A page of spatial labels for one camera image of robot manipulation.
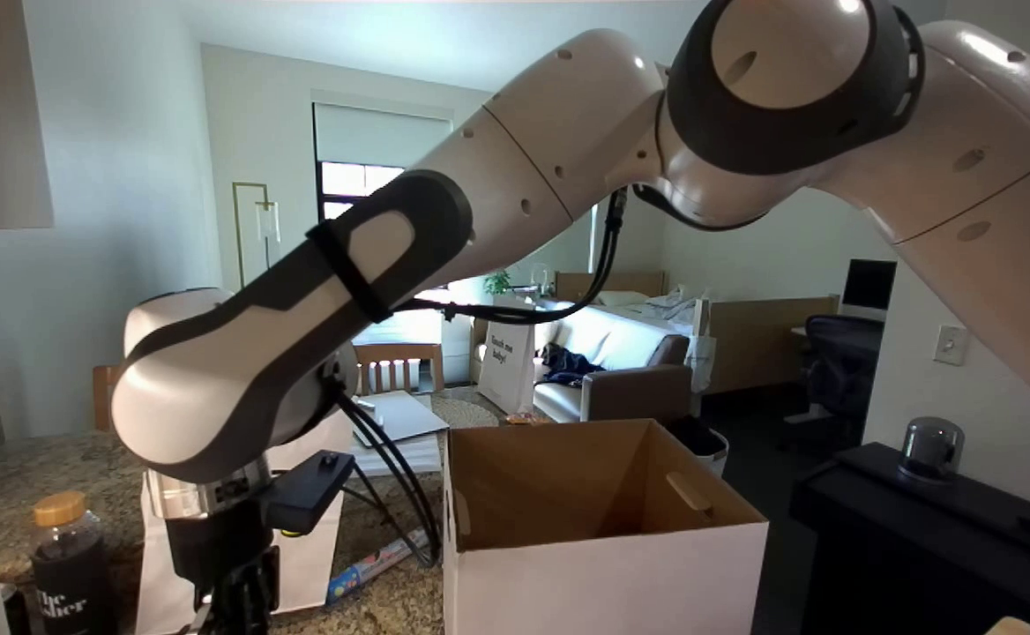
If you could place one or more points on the white wall outlet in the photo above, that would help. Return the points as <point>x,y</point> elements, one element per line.
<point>951,344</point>

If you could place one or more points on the dark bottle with tan cap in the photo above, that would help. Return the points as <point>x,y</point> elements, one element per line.
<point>69,575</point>

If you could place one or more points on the black side table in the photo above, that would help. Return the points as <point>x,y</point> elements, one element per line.
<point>915,542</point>

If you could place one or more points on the black framed window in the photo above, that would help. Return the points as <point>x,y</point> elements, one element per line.
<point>357,179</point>

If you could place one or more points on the white printed paper bag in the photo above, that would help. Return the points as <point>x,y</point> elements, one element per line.
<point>507,365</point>

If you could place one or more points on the thin metal floor stand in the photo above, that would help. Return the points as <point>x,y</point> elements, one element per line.
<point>236,235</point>

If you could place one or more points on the grey notebook with pen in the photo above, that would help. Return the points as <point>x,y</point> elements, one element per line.
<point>410,419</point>

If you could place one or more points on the long blue white carton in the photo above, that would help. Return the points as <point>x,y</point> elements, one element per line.
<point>377,565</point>

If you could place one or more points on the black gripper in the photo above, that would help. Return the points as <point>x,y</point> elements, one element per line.
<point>227,542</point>

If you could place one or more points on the grey glass jar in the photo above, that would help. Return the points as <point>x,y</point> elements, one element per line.
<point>932,446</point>

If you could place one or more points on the wooden dining chair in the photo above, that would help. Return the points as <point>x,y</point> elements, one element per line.
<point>104,394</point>
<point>397,351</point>

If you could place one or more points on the white roller blind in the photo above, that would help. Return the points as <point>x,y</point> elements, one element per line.
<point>377,136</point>

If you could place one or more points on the brown sofa with bedding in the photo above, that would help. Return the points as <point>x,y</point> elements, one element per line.
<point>624,341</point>

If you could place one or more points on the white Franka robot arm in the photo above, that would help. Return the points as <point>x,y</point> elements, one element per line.
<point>562,128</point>

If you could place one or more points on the large open cardboard box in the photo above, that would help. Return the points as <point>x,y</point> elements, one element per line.
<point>607,585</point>

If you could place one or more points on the small waste bin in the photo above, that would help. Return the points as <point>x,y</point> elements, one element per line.
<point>710,446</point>

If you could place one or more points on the black office chair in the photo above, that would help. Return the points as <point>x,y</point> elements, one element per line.
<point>842,365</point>

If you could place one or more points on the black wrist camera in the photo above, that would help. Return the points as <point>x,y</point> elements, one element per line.
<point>309,489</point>

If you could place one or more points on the dark computer monitor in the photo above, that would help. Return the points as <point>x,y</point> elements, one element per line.
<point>868,284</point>

